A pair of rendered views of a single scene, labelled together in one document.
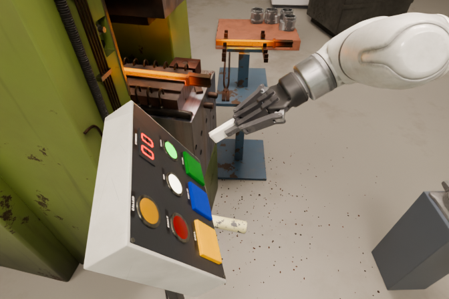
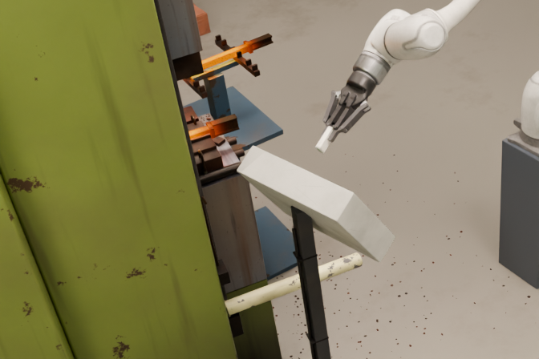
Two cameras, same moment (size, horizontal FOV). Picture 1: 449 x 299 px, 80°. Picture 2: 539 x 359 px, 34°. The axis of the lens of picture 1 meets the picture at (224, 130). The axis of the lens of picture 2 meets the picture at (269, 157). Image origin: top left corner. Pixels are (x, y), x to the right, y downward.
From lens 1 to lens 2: 1.80 m
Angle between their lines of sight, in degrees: 22
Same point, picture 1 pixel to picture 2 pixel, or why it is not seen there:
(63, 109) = (192, 183)
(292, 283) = (432, 348)
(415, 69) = (434, 45)
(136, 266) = (355, 215)
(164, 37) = not seen: hidden behind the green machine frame
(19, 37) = (172, 129)
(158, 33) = not seen: hidden behind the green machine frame
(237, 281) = not seen: outside the picture
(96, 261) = (342, 211)
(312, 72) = (371, 65)
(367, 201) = (462, 209)
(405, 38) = (423, 33)
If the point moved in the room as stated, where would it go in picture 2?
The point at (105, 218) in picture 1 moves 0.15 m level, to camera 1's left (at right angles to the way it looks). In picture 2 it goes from (325, 198) to (272, 226)
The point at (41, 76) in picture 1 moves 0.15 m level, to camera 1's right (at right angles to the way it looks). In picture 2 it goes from (180, 157) to (232, 133)
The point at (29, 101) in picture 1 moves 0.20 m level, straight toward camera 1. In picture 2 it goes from (159, 190) to (234, 195)
